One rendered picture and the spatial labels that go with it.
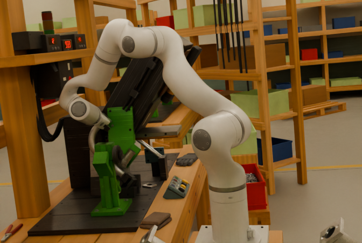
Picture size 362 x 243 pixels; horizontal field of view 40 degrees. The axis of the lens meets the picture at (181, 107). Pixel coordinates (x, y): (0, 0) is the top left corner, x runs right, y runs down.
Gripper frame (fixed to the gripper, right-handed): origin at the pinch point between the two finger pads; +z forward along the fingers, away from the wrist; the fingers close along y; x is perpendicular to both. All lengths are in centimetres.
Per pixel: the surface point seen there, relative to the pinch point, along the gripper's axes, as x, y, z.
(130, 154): 2.0, -19.5, -0.5
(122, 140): 0.3, -12.0, 2.8
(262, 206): -20, -75, 7
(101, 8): -105, 444, 827
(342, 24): -405, 11, 778
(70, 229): 34, -29, -30
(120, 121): -5.3, -5.8, 2.3
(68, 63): -8.1, 28.5, -2.9
